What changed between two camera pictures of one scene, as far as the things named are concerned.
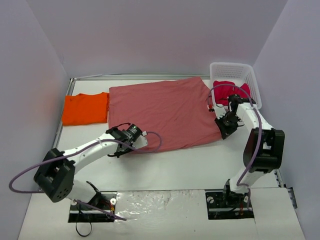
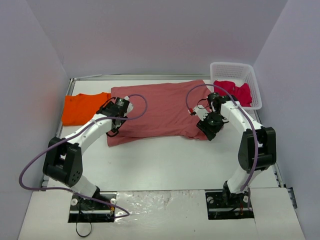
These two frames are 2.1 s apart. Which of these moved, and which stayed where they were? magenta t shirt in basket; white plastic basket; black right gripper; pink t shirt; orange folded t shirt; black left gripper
Moved: pink t shirt; black left gripper; black right gripper
Stayed: magenta t shirt in basket; orange folded t shirt; white plastic basket
